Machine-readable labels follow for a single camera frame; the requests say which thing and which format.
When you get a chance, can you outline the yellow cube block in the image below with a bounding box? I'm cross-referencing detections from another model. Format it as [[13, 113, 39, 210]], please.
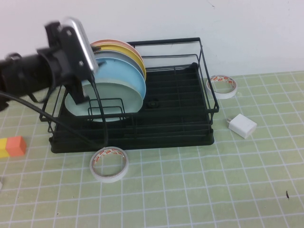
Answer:
[[0, 138, 10, 159]]

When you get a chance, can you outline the orange cube block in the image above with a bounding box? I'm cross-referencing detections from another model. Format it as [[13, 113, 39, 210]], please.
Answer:
[[6, 136, 26, 157]]

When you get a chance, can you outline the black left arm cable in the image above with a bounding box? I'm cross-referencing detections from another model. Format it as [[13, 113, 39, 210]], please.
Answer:
[[0, 76, 109, 149]]

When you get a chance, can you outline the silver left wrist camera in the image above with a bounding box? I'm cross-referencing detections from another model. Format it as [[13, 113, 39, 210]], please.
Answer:
[[58, 16, 99, 80]]

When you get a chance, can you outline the white power adapter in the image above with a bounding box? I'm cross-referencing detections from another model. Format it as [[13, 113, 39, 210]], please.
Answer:
[[225, 113, 258, 140]]

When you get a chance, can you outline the mint green plate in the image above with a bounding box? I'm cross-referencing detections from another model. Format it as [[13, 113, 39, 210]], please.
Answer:
[[64, 79, 144, 123]]

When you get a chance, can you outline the pink plate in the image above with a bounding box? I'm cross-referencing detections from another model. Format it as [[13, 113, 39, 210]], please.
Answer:
[[89, 39, 143, 62]]

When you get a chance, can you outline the black wire dish rack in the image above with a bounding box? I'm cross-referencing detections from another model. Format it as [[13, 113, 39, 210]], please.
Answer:
[[39, 37, 219, 143]]

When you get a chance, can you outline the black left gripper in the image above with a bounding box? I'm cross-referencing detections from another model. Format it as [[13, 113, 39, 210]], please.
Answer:
[[37, 21, 90, 105]]

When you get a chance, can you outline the grey plate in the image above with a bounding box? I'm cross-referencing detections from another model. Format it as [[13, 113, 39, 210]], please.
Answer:
[[94, 50, 147, 83]]

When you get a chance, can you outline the white tape roll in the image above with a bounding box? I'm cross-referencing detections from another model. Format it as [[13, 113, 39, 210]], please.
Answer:
[[89, 146, 130, 183], [205, 75, 238, 100]]

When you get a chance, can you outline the green grid tablecloth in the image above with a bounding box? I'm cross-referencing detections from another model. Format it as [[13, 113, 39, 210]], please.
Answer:
[[0, 71, 304, 228]]

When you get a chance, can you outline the yellow plate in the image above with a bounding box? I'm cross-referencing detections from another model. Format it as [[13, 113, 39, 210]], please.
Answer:
[[93, 44, 146, 72]]

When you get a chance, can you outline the light blue plate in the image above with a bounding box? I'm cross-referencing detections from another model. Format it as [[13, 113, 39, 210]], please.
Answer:
[[91, 57, 146, 112]]

